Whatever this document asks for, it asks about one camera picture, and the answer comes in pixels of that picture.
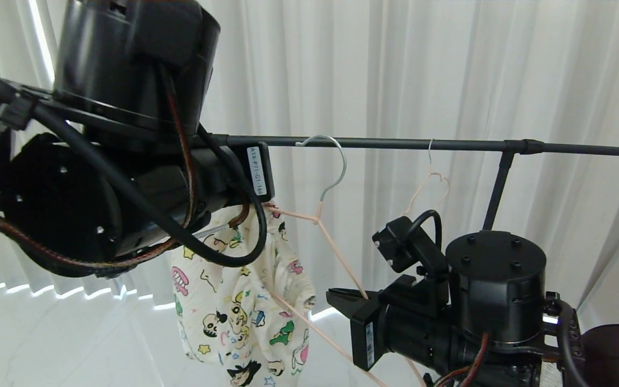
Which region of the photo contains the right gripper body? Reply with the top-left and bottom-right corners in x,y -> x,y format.
350,300 -> 464,371

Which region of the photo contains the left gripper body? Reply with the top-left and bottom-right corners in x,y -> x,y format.
121,141 -> 276,253

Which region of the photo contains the pink clothes hanger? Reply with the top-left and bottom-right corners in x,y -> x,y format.
263,134 -> 429,387
402,139 -> 451,217

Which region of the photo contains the cream printed garment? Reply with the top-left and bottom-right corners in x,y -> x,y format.
171,203 -> 316,387

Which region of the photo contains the black clothes rack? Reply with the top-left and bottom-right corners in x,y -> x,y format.
197,134 -> 619,232

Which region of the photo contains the white curtain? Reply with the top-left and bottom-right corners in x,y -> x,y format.
0,0 -> 619,323

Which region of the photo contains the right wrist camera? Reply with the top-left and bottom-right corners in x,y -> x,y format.
372,215 -> 450,318

